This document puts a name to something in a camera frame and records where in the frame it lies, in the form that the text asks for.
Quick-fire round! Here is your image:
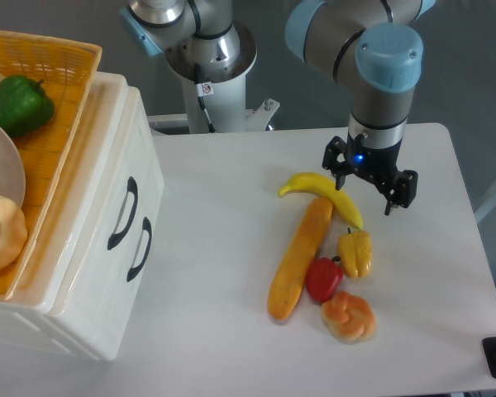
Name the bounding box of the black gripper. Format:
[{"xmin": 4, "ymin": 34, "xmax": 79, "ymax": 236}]
[{"xmin": 322, "ymin": 134, "xmax": 418, "ymax": 216}]

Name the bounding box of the white drawer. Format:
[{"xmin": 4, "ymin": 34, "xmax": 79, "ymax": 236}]
[
  {"xmin": 107, "ymin": 170, "xmax": 165, "ymax": 358},
  {"xmin": 99, "ymin": 88, "xmax": 152, "ymax": 263}
]

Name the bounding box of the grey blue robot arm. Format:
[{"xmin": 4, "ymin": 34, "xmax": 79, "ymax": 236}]
[{"xmin": 120, "ymin": 1, "xmax": 432, "ymax": 208}]

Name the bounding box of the white plastic drawer cabinet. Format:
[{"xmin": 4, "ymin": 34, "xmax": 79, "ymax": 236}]
[{"xmin": 0, "ymin": 70, "xmax": 165, "ymax": 362}]

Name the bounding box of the yellow bell pepper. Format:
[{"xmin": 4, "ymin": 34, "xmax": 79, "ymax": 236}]
[{"xmin": 337, "ymin": 229, "xmax": 372, "ymax": 278}]

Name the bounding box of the long orange baguette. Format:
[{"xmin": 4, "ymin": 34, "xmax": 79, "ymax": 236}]
[{"xmin": 267, "ymin": 197, "xmax": 333, "ymax": 321}]

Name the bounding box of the yellow banana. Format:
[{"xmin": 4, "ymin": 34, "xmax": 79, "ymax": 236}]
[{"xmin": 278, "ymin": 172, "xmax": 364, "ymax": 230}]

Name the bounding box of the red bell pepper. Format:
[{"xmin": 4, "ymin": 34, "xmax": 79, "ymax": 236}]
[{"xmin": 305, "ymin": 256, "xmax": 344, "ymax": 303}]

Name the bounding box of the orange knotted bread roll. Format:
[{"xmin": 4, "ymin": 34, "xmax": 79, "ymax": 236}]
[{"xmin": 322, "ymin": 290, "xmax": 376, "ymax": 343}]

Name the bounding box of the orange woven basket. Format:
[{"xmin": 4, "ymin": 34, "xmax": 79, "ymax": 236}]
[{"xmin": 0, "ymin": 30, "xmax": 103, "ymax": 301}]

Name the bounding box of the green bell pepper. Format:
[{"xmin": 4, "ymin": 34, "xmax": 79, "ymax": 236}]
[{"xmin": 0, "ymin": 74, "xmax": 55, "ymax": 138}]

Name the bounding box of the beige plate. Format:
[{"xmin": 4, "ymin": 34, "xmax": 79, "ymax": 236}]
[{"xmin": 0, "ymin": 127, "xmax": 26, "ymax": 207}]

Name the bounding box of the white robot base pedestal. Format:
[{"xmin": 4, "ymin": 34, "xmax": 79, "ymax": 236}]
[{"xmin": 166, "ymin": 22, "xmax": 257, "ymax": 134}]

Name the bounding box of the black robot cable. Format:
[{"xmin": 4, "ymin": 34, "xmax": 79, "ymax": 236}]
[{"xmin": 193, "ymin": 61, "xmax": 217, "ymax": 134}]

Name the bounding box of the beige ring doughnut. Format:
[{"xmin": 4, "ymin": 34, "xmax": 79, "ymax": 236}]
[{"xmin": 0, "ymin": 195, "xmax": 27, "ymax": 270}]

